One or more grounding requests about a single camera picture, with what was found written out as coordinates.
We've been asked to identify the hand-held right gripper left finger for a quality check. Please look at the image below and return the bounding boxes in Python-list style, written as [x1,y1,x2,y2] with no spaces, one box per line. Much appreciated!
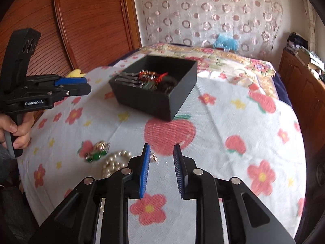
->
[38,143,151,244]

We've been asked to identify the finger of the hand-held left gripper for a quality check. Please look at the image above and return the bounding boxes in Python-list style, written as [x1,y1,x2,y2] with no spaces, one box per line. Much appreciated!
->
[52,83,92,99]
[54,77,88,86]

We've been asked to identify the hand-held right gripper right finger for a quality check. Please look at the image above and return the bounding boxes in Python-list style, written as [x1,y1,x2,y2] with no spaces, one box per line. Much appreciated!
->
[173,143,296,244]

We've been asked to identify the pearl necklace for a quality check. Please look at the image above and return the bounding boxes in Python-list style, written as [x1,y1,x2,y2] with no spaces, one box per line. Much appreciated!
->
[102,150,132,178]

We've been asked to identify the metal hair comb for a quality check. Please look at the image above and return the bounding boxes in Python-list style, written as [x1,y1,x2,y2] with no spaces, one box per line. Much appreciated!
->
[113,71,143,88]

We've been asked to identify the green stone gold bracelet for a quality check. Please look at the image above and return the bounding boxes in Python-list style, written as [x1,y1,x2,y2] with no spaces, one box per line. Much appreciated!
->
[84,141,110,162]

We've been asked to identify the brown bead bracelet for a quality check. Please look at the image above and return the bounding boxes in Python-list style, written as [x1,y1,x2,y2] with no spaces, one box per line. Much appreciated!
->
[138,70,155,80]

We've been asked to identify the black cardboard box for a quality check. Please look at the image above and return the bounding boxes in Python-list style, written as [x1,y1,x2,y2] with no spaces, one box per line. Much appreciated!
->
[109,55,198,122]

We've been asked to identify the red cord bracelet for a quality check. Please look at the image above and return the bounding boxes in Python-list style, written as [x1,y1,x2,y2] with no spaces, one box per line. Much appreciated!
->
[152,72,168,84]

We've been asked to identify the silver bangle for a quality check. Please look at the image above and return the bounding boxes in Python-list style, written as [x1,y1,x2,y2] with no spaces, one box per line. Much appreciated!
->
[156,76,178,92]

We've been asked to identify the person's left hand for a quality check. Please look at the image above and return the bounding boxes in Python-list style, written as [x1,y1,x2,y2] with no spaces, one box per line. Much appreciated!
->
[0,113,35,149]

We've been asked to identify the yellow plush toy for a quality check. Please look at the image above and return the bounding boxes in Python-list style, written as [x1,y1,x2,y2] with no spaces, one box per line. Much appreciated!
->
[66,69,86,79]

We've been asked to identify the wooden headboard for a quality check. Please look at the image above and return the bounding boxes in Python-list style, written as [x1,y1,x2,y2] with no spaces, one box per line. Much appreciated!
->
[0,0,143,122]

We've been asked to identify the floral bedsheet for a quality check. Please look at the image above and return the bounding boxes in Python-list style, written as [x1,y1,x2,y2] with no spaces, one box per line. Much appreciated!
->
[108,43,276,99]

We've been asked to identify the dark blue sheet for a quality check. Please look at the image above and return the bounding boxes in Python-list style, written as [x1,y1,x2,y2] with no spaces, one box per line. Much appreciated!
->
[273,72,291,105]

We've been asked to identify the blue plastic bag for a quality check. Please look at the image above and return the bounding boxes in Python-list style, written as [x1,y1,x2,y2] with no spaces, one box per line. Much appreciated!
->
[213,33,239,52]

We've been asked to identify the circle-patterned curtain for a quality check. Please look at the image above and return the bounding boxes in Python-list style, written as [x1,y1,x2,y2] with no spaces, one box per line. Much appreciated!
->
[138,0,283,54]

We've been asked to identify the wooden cabinet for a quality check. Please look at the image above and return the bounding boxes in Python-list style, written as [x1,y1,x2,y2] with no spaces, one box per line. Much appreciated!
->
[278,48,325,178]

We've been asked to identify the pile of papers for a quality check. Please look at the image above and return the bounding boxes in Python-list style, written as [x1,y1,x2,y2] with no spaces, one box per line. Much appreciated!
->
[296,47,325,82]

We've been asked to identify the black bag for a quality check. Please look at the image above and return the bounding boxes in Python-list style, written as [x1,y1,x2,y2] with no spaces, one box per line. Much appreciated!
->
[287,32,309,54]

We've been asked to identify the pale window curtain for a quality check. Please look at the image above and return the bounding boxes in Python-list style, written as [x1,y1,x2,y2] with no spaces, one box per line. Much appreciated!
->
[303,0,322,54]

